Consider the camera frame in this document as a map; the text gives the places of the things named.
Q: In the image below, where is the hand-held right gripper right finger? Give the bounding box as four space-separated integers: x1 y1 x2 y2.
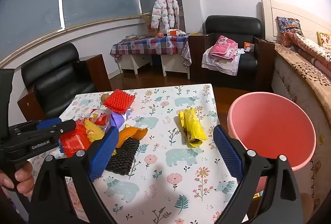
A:
212 124 306 224

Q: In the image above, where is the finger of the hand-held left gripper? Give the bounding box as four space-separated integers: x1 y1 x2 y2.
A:
9 117 63 135
14 121 77 141

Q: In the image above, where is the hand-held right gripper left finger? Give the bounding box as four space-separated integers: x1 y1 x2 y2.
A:
28 126 119 224

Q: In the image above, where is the red snack wrapper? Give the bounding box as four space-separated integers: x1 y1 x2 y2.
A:
59 121 96 158

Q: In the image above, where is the black foam fruit net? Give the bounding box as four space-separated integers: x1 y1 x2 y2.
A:
105 137 140 176

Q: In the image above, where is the yellow crinkled wrapper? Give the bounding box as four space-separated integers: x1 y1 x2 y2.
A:
84 119 105 143

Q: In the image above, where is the orange peel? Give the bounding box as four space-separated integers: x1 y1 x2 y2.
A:
115 124 148 149

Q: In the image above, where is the purple wrapper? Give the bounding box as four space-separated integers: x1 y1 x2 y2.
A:
110 109 130 129

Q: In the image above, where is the yellow plastic bag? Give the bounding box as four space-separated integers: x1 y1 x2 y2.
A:
178 108 207 148

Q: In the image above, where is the pink plastic bucket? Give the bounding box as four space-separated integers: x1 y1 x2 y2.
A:
227 92 316 193

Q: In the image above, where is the red foam fruit net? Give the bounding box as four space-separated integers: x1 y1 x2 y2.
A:
104 89 136 114

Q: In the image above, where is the person's left hand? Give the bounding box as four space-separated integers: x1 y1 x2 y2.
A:
0 161 35 197

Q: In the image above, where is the black leather armchair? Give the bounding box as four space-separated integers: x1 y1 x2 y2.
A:
188 15 276 91
17 42 112 121

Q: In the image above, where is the floral tablecloth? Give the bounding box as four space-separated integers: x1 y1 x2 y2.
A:
26 84 238 224

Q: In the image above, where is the white patterned cloth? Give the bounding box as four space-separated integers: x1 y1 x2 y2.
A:
201 47 241 77

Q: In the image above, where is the white side table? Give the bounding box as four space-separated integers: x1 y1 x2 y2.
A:
120 53 190 80

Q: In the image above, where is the bed with brown leaf blanket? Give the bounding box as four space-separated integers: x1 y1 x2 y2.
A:
271 43 331 209

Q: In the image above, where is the pink folded blanket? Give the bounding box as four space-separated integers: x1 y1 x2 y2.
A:
209 35 238 60

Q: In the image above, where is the hanging patterned cloth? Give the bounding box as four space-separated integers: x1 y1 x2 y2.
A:
181 40 192 68

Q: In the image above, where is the checked tablecloth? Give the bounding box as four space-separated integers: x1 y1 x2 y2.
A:
110 34 192 61

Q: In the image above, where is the wicker basket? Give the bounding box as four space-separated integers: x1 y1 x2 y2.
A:
143 15 153 33

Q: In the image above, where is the folded dotted quilt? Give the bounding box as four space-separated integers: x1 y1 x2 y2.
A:
291 31 331 69

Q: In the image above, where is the colourful printed pillow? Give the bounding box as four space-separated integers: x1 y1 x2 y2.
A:
276 16 304 47

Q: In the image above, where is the yellow floral pillow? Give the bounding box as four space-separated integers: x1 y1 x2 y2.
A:
317 31 331 50

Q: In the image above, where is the pastel puffer jacket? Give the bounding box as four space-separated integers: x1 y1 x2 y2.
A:
151 0 180 32

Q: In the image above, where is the white bed headboard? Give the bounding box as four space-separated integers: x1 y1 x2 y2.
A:
261 0 331 43

